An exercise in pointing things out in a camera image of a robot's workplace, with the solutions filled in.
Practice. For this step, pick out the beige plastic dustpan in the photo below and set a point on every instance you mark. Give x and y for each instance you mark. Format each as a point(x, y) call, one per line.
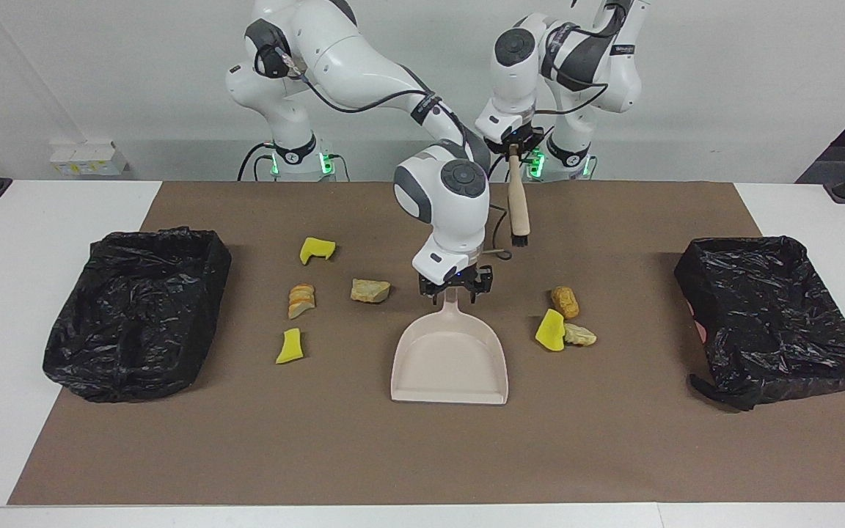
point(452, 359)

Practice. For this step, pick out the brown paper table mat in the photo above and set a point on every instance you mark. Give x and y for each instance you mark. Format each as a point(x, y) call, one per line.
point(613, 455)

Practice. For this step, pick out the notched yellow sponge piece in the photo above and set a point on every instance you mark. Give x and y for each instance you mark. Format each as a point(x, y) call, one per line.
point(314, 251)

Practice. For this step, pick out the pale beige bread chunk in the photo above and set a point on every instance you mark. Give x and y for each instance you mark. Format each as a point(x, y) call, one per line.
point(581, 336)

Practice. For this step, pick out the pink plastic bin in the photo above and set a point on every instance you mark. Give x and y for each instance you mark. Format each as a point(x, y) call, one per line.
point(700, 330)

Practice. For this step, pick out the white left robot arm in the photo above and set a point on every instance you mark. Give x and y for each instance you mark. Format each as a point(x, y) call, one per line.
point(584, 59)

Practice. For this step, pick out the orange striped bread piece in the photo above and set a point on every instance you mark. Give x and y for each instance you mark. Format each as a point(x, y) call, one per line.
point(301, 302)

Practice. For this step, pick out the beige brush with black bristles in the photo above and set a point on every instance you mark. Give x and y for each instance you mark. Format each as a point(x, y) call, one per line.
point(516, 198)

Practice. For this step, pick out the white cardboard box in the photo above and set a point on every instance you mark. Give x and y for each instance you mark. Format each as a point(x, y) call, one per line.
point(89, 158)

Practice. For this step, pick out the yellow sponge chunk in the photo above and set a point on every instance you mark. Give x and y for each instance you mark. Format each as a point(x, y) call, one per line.
point(551, 331)

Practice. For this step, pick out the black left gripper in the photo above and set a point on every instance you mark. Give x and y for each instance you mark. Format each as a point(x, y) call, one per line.
point(521, 139)

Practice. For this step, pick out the black plastic trash bag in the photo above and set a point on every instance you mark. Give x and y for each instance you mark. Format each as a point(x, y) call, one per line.
point(767, 315)
point(136, 315)

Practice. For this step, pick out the brown oval bread roll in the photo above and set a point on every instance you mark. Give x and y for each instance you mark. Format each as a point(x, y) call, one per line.
point(565, 301)

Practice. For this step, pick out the small yellow sponge piece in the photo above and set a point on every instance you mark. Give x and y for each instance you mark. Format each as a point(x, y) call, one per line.
point(290, 347)

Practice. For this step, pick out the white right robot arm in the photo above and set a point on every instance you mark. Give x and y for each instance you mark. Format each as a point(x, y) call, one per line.
point(364, 66)

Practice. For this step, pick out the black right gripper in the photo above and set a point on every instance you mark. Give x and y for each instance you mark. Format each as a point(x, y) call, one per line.
point(459, 281)

